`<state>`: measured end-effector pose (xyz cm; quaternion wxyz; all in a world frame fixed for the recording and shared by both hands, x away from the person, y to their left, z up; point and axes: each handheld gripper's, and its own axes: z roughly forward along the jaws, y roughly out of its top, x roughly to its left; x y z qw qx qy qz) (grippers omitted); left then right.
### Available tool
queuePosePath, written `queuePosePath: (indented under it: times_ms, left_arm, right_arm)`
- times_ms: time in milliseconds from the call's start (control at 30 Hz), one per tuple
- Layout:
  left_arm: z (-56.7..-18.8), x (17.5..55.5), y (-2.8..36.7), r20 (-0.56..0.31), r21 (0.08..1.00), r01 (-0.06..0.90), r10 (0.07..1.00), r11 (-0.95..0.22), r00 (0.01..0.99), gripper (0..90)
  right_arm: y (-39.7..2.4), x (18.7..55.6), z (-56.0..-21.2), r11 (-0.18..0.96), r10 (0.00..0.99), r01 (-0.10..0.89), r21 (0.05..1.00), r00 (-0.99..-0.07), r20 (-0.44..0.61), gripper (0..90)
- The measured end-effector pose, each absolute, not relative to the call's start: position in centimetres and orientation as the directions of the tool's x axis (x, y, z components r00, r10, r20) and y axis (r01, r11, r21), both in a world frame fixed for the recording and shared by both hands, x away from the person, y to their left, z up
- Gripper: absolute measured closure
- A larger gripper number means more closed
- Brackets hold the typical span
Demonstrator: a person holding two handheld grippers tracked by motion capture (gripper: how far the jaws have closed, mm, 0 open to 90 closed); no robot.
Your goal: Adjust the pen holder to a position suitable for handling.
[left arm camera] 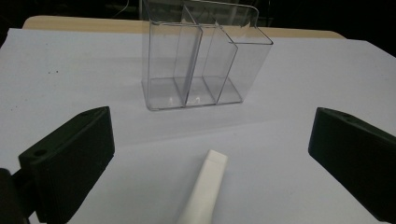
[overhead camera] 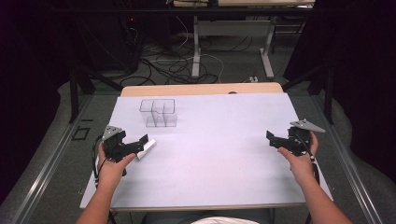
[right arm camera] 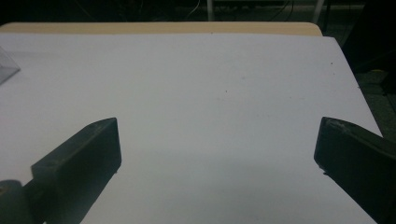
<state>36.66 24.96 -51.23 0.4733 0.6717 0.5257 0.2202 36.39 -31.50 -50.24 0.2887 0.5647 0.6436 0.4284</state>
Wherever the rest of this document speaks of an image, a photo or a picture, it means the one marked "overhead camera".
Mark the person's right hand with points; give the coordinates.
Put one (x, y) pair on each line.
(301, 166)

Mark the clear acrylic compartment organizer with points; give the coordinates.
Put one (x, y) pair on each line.
(158, 113)

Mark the white table cover sheet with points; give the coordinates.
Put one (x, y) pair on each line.
(211, 149)

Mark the white metal desk frame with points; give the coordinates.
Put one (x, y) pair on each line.
(232, 29)

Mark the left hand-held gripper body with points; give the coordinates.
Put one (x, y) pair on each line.
(113, 146)

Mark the person's left hand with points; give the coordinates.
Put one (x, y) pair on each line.
(110, 172)

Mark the black metal stand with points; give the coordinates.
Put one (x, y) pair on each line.
(323, 84)
(77, 87)

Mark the person's white shirt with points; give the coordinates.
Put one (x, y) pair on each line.
(222, 221)

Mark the white rectangular box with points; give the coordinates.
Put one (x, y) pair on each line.
(148, 147)

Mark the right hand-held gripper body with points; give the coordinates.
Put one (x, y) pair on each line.
(299, 141)

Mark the white power plug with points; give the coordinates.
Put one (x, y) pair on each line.
(253, 79)

